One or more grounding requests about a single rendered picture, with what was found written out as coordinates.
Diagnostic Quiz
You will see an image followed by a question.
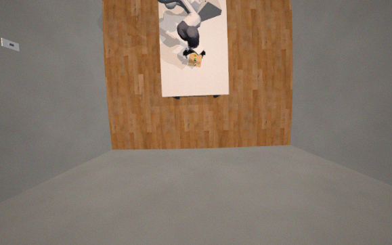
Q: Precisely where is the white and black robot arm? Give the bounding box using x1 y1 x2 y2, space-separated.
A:
157 0 204 55

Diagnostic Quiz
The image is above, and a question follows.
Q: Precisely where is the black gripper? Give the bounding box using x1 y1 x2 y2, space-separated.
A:
183 48 205 59

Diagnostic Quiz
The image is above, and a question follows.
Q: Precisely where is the orange mat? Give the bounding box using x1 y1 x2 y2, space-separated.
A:
188 53 202 67

